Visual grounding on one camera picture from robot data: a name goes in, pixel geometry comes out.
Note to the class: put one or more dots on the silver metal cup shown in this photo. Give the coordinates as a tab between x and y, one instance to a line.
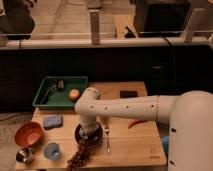
24	155

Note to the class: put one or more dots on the silver fork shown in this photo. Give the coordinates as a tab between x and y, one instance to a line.
107	130

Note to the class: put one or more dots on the blue sponge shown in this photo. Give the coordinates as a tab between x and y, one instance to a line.
52	122

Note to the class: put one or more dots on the green plastic tray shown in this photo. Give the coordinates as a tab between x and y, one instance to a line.
59	99

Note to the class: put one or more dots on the black office chair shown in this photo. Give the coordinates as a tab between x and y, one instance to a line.
16	23

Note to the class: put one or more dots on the dark purple bowl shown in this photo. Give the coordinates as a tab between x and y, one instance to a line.
91	142

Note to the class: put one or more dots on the yellow red apple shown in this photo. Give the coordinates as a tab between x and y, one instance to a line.
74	94

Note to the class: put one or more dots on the black dish brush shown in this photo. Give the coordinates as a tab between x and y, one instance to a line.
58	86

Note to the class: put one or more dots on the black rectangular sponge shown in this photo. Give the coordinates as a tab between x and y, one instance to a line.
128	94

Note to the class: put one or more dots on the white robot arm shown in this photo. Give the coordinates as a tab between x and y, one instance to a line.
189	117

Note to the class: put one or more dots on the dark cabinet box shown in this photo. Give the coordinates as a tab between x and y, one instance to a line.
160	15

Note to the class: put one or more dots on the bunch of dark grapes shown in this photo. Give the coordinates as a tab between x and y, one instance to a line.
79	158

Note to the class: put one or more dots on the orange bowl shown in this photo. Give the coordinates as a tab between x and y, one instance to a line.
29	134

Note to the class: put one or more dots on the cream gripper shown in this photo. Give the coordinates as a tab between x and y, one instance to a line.
89	130

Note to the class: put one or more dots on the blue glass cup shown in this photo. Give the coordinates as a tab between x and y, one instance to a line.
52	151

